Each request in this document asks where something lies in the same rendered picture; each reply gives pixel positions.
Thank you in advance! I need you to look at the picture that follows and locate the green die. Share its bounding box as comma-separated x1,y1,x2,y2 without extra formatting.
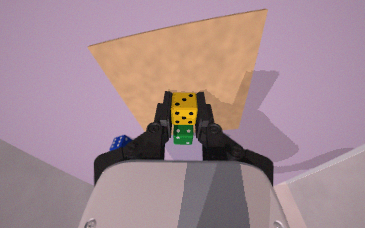
173,125,193,145

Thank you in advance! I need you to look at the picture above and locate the blue die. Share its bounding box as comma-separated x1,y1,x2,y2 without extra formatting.
110,135,132,151

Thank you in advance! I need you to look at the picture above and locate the tan mat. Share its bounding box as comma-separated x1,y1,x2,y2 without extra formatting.
88,9,268,131

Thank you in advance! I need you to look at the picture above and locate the yellow die with black pips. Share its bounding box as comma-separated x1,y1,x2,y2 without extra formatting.
171,93,198,125

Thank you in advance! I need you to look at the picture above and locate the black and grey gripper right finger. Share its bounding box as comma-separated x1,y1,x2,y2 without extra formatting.
195,92,274,186

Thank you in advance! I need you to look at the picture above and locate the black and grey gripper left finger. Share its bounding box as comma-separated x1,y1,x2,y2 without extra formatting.
94,91,172,187

